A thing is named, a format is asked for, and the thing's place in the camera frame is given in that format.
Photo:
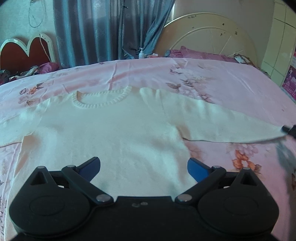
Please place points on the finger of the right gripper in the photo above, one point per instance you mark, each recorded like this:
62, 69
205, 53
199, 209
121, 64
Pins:
291, 131

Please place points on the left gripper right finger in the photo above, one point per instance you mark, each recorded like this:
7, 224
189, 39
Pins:
206, 177

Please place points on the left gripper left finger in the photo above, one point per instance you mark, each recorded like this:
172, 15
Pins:
79, 178

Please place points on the white knit sweater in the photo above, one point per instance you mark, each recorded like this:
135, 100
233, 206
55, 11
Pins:
137, 133

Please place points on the dark clothes pile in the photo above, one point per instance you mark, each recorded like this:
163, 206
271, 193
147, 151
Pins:
6, 76

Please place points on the pink floral bed sheet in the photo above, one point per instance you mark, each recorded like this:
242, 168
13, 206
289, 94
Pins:
238, 87

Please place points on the patterned cloth by headboard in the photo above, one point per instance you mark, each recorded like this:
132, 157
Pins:
243, 59

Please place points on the purple pillow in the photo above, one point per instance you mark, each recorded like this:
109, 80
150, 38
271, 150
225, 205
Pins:
184, 52

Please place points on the cream round headboard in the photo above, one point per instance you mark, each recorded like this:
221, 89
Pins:
206, 32

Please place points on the white pump bottle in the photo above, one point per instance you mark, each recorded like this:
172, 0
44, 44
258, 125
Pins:
141, 54

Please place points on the red heart-shaped headboard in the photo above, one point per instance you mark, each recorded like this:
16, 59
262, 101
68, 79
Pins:
17, 56

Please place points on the blue grey curtain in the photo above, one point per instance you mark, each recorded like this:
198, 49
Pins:
89, 32

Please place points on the purple wall poster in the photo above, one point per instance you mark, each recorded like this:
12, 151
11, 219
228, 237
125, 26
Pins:
289, 84

